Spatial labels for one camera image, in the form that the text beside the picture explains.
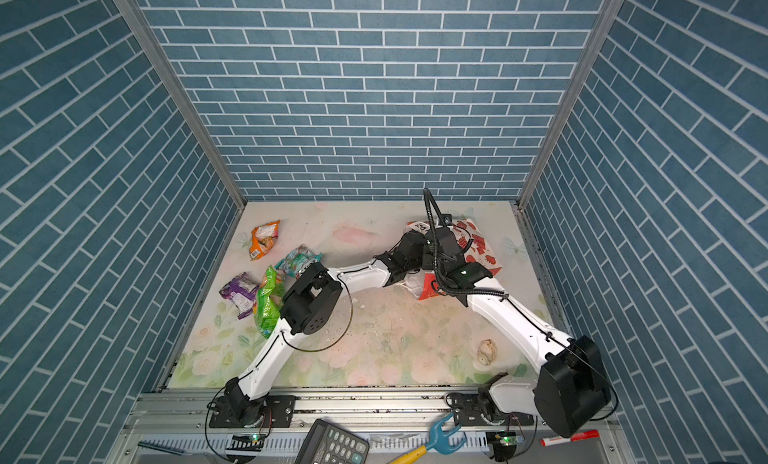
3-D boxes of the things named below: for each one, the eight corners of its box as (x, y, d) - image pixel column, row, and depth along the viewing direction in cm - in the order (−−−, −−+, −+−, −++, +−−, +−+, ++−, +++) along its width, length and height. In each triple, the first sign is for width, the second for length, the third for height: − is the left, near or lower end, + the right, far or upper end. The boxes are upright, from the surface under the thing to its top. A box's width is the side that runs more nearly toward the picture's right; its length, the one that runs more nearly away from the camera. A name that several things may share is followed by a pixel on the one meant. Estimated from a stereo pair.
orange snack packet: (249, 260, 105) (243, 251, 101) (261, 229, 114) (256, 220, 110) (272, 260, 105) (267, 251, 101) (282, 229, 114) (278, 220, 110)
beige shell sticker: (476, 363, 84) (478, 360, 82) (479, 339, 88) (481, 336, 87) (493, 368, 83) (495, 365, 81) (495, 343, 87) (497, 341, 86)
